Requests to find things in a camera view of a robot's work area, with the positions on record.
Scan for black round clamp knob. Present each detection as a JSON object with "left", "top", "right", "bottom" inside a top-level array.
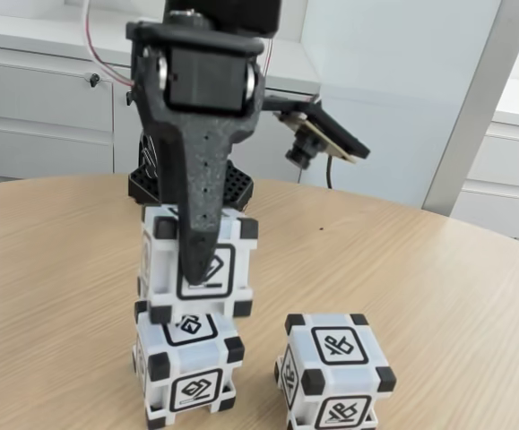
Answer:
[{"left": 140, "top": 133, "right": 161, "bottom": 178}]

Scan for white cube zigzag symbol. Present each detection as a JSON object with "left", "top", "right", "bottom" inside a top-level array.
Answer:
[{"left": 136, "top": 203, "right": 260, "bottom": 324}]

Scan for white cube crossed-lines symbol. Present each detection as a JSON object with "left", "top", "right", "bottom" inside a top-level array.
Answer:
[{"left": 272, "top": 312, "right": 397, "bottom": 430}]

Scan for camera module on black bracket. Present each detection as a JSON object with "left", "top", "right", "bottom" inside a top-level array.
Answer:
[{"left": 263, "top": 91, "right": 372, "bottom": 170}]

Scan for white cube overlapping-squares symbol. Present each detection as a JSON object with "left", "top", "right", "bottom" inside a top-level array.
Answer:
[{"left": 131, "top": 300, "right": 246, "bottom": 426}]

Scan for red white servo cable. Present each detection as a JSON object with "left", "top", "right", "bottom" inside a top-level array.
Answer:
[{"left": 82, "top": 0, "right": 135, "bottom": 89}]

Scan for grey pillar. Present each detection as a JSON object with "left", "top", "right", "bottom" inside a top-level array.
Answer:
[{"left": 420, "top": 0, "right": 519, "bottom": 211}]

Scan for white low drawer cabinet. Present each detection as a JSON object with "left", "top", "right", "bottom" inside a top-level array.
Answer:
[{"left": 451, "top": 78, "right": 519, "bottom": 250}]

